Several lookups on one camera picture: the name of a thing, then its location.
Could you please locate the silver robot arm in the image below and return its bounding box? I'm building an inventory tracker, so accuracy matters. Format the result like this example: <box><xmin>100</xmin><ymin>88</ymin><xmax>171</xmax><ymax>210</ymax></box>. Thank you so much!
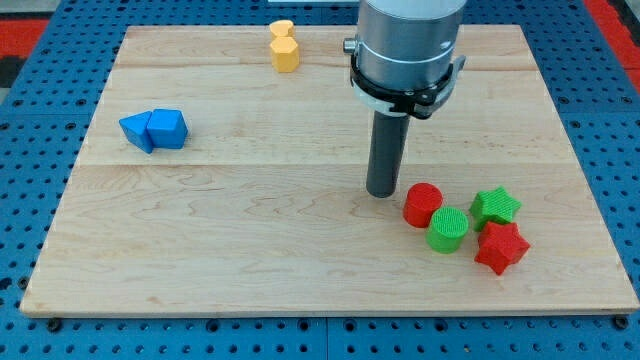
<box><xmin>343</xmin><ymin>0</ymin><xmax>466</xmax><ymax>119</ymax></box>

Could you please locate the blue cube block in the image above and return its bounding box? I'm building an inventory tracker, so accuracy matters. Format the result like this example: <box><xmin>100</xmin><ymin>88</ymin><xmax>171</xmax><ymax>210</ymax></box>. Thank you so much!
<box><xmin>146</xmin><ymin>109</ymin><xmax>188</xmax><ymax>149</ymax></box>

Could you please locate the blue triangle block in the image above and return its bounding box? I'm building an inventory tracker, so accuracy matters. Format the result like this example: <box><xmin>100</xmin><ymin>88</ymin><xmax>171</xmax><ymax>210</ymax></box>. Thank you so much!
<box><xmin>119</xmin><ymin>111</ymin><xmax>154</xmax><ymax>154</ymax></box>

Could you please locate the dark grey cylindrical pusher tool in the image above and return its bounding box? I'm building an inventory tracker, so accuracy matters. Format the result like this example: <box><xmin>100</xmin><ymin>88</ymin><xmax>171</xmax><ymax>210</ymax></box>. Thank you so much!
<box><xmin>366</xmin><ymin>112</ymin><xmax>410</xmax><ymax>198</ymax></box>

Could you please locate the red cylinder block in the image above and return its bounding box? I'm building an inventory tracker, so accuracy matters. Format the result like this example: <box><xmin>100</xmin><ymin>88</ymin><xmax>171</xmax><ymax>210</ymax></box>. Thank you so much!
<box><xmin>403</xmin><ymin>182</ymin><xmax>444</xmax><ymax>228</ymax></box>

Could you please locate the wooden board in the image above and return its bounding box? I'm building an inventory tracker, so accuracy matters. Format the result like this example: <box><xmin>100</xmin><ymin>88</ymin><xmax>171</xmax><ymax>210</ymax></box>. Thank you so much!
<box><xmin>20</xmin><ymin>25</ymin><xmax>639</xmax><ymax>318</ymax></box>

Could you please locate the yellow hexagon block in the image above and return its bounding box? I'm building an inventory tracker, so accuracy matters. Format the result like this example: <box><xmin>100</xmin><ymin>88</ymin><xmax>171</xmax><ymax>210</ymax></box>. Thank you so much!
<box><xmin>270</xmin><ymin>37</ymin><xmax>300</xmax><ymax>73</ymax></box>

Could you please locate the green cylinder block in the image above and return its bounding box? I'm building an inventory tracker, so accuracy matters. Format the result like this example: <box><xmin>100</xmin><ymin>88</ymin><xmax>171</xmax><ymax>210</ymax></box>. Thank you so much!
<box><xmin>425</xmin><ymin>206</ymin><xmax>469</xmax><ymax>254</ymax></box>

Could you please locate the yellow heart block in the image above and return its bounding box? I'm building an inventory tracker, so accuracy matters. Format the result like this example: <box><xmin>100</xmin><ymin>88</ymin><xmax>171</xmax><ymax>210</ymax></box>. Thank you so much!
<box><xmin>268</xmin><ymin>19</ymin><xmax>295</xmax><ymax>40</ymax></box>

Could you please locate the green star block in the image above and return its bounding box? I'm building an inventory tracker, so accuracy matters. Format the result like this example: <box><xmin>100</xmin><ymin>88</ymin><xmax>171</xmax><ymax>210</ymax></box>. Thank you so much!
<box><xmin>469</xmin><ymin>186</ymin><xmax>522</xmax><ymax>232</ymax></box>

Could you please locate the red star block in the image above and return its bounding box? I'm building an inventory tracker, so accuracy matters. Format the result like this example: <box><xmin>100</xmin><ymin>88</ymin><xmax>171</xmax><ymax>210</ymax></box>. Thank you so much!
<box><xmin>474</xmin><ymin>221</ymin><xmax>531</xmax><ymax>276</ymax></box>

